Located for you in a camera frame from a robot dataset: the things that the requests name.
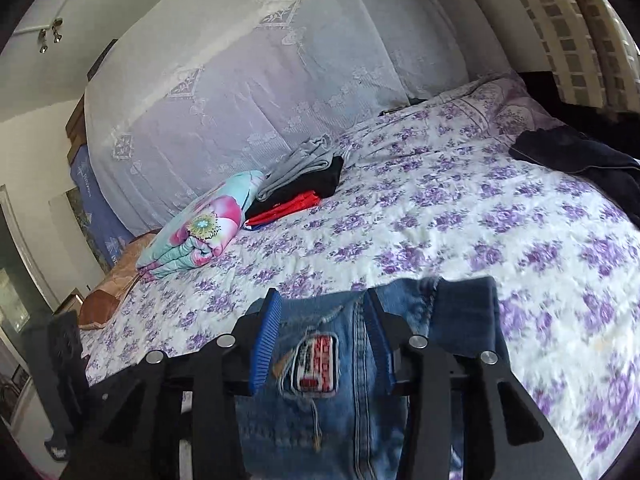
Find dark navy cloth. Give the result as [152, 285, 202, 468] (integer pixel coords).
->
[509, 125, 640, 231]

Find blue printed mattress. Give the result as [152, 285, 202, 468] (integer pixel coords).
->
[69, 144, 136, 272]

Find brown cushion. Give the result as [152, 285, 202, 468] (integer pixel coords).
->
[79, 232, 162, 332]

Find wooden bed frame corner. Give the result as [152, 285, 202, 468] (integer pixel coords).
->
[65, 39, 119, 150]

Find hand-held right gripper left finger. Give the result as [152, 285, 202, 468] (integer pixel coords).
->
[60, 288, 282, 480]

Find stack of folded clothes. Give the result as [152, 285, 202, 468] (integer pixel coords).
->
[245, 156, 345, 219]

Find blue denim pants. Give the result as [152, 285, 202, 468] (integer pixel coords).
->
[234, 276, 512, 480]

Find window lattice grille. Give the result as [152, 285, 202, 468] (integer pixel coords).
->
[495, 0, 640, 113]

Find grey folded garment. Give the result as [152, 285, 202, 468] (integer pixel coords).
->
[256, 134, 335, 204]

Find white lace covered headboard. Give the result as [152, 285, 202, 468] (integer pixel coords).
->
[84, 0, 471, 237]

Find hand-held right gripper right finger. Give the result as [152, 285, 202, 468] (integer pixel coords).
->
[365, 289, 585, 480]

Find turquoise floral folded blanket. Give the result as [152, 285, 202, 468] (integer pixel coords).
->
[136, 170, 267, 284]

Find red folded garment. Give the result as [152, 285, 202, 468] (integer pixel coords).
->
[245, 190, 322, 229]

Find framed wall mirror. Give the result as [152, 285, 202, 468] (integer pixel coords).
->
[0, 185, 53, 341]

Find purple floral pillow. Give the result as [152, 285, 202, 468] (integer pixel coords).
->
[462, 74, 568, 137]

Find purple floral bedspread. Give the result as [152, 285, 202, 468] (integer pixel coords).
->
[80, 77, 640, 480]

